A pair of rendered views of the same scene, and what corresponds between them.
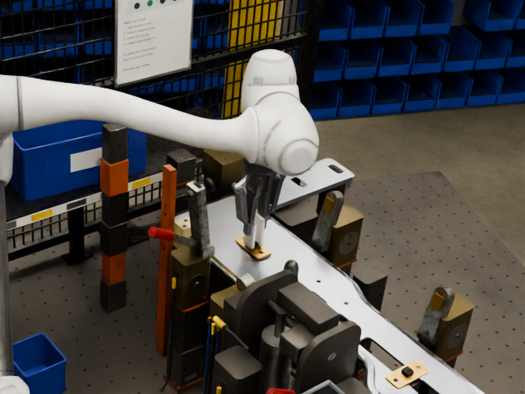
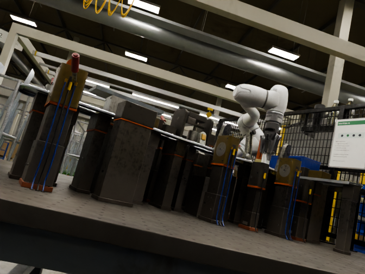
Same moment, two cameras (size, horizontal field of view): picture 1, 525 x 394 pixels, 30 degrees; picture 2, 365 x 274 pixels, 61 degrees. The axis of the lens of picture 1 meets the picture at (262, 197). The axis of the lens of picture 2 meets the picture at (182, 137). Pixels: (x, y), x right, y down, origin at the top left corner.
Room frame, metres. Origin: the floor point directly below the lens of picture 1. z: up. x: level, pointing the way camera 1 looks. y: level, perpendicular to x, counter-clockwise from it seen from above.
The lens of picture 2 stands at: (1.62, -1.64, 0.79)
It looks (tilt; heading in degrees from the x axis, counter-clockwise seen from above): 9 degrees up; 102
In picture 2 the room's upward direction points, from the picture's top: 14 degrees clockwise
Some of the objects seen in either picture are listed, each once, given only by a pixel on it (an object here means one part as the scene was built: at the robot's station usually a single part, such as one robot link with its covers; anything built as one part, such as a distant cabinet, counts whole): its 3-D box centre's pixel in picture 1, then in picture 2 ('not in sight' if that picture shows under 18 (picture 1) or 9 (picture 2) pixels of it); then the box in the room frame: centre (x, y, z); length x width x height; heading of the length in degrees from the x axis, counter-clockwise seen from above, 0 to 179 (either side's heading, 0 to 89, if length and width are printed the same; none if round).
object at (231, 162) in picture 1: (221, 215); (314, 205); (2.01, 0.10, 0.88); 0.08 x 0.08 x 0.36; 42
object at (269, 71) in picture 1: (270, 92); (275, 99); (1.70, 0.01, 1.38); 0.13 x 0.11 x 0.16; 16
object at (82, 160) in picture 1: (73, 145); (291, 168); (1.91, 0.44, 1.09); 0.30 x 0.17 x 0.13; 127
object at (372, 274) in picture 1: (365, 324); (256, 196); (1.69, -0.26, 0.84); 0.10 x 0.05 x 0.29; 132
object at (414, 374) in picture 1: (407, 372); not in sight; (1.37, -0.30, 1.01); 0.08 x 0.04 x 0.01; 132
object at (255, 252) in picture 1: (252, 244); not in sight; (1.72, 0.01, 1.01); 0.08 x 0.04 x 0.01; 42
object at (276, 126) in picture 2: (260, 168); (271, 131); (1.72, 0.01, 1.20); 0.08 x 0.07 x 0.09; 132
